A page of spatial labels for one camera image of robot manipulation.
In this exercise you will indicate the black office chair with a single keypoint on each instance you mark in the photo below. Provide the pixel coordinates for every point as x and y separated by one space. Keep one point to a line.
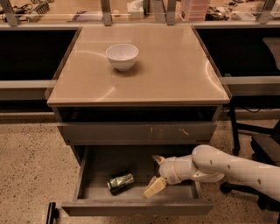
261 176

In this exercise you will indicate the white tissue box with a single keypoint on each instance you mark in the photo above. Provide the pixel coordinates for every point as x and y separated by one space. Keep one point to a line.
136 9

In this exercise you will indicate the pink stacked storage box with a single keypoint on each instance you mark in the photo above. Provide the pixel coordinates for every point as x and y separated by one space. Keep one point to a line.
193 10

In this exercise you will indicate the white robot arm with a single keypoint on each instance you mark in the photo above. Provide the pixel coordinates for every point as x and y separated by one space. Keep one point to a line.
208 164

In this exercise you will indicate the grey drawer cabinet with counter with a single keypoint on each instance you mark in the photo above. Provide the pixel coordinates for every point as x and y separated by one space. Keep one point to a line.
171 81

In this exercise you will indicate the closed grey top drawer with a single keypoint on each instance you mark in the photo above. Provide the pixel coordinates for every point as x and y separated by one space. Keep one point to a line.
136 133

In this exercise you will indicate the white ceramic bowl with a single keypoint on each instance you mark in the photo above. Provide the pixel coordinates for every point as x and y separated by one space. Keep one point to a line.
122 56

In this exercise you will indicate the black handle at bottom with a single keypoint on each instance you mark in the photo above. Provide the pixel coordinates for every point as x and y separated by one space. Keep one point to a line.
52 213

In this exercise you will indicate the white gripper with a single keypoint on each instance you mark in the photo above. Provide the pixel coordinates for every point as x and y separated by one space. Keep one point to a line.
167 170

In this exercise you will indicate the green crushed soda can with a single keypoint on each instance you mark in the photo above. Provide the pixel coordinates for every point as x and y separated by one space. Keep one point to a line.
119 181

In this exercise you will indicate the open grey middle drawer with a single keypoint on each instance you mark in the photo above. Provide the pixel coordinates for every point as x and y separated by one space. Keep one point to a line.
93 197

